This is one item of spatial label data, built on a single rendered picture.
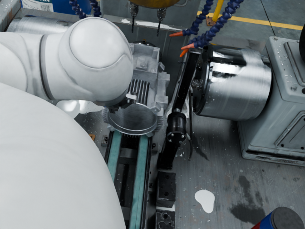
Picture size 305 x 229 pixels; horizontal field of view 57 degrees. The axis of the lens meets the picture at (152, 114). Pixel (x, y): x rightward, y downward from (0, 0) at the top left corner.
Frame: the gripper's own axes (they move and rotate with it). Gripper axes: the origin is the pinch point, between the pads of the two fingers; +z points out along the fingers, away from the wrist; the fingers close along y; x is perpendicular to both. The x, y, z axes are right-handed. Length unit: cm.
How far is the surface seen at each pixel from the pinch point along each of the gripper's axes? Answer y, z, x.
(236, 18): -108, 222, -165
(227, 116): -36.6, 13.6, -4.5
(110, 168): -1.4, 11.5, 16.9
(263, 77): -43.5, 4.2, -16.0
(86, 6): 47, 146, -109
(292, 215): -37.0, -24.9, 20.2
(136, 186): -9.6, 9.2, 20.9
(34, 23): 27.3, 5.6, -22.6
